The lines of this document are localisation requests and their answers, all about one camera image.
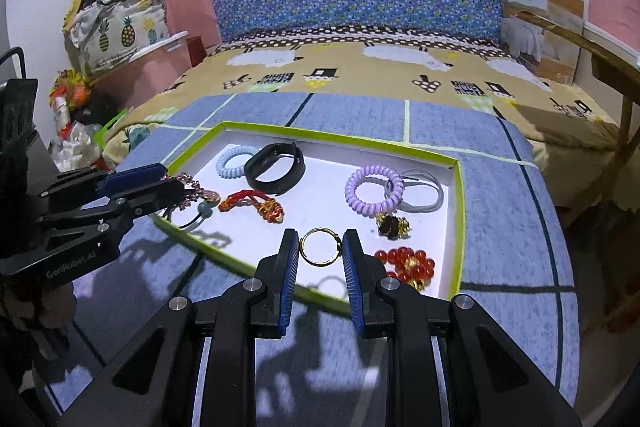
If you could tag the green shallow cardboard box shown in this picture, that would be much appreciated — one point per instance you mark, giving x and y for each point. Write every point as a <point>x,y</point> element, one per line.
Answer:
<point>457,232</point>

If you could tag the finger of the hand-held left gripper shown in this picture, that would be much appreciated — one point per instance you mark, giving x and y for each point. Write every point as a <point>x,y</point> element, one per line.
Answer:
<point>160,194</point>
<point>135,177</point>

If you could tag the pineapple print bag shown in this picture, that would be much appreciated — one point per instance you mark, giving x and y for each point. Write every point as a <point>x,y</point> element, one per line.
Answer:
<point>125,32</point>

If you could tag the wooden bench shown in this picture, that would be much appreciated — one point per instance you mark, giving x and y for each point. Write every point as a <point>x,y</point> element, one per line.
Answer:
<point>600,47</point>

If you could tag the black fitness band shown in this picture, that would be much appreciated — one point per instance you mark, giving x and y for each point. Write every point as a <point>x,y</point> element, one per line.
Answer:
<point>300,164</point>

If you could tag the black and gold ornament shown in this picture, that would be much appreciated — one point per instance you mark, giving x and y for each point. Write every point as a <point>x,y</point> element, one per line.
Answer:
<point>392,227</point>

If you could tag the white plastic bag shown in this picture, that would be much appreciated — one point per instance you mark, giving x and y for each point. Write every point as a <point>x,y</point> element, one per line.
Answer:
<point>75,152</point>

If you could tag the cardboard quilt box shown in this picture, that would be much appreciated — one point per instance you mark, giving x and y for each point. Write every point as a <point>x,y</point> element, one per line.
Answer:
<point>530,32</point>

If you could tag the blue plaid blanket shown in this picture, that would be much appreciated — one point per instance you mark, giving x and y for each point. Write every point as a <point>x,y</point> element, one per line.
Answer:
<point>500,207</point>

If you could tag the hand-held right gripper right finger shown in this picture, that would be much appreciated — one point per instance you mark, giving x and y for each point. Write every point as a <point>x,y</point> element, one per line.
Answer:
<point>354,287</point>

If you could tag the pink storage bin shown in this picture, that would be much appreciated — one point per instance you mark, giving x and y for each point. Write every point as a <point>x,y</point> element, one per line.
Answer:
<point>145,74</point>

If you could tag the yellow printed bedsheet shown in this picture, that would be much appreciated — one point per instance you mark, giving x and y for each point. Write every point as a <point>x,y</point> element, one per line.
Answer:
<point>375,82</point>

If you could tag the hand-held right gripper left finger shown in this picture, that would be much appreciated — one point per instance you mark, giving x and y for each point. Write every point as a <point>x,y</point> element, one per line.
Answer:
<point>290,287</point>

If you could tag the orange snack bag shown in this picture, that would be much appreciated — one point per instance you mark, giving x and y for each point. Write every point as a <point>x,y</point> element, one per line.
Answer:
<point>70,89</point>

